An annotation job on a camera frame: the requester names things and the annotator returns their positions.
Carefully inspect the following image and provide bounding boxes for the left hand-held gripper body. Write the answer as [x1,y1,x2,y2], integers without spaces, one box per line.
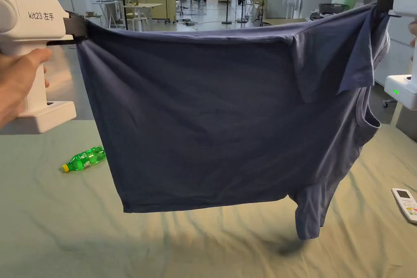
[0,0,88,134]

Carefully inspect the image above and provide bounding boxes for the dark blue shirt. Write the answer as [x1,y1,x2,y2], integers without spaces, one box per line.
[75,2,391,241]

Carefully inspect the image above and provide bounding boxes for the person's right hand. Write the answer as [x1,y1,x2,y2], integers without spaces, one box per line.
[408,20,417,48]

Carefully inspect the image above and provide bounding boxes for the person's left hand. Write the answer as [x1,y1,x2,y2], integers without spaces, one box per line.
[0,46,53,129]

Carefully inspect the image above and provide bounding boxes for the white desk with laptop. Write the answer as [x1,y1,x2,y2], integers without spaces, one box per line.
[92,0,121,29]

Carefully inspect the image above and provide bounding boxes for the black round basket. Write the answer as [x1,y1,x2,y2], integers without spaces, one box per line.
[318,3,348,17]

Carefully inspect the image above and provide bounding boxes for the white table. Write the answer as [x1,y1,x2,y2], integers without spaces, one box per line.
[123,2,163,31]

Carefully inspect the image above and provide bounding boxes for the white standing fan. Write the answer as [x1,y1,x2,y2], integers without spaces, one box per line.
[283,0,296,19]

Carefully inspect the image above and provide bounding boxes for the green plastic bottle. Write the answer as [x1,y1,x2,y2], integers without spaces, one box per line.
[61,145,108,174]

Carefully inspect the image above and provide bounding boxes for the bed with pale green sheet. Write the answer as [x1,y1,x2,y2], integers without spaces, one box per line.
[0,118,417,278]

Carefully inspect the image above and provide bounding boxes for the white remote control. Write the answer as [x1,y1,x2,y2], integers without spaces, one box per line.
[391,188,417,225]

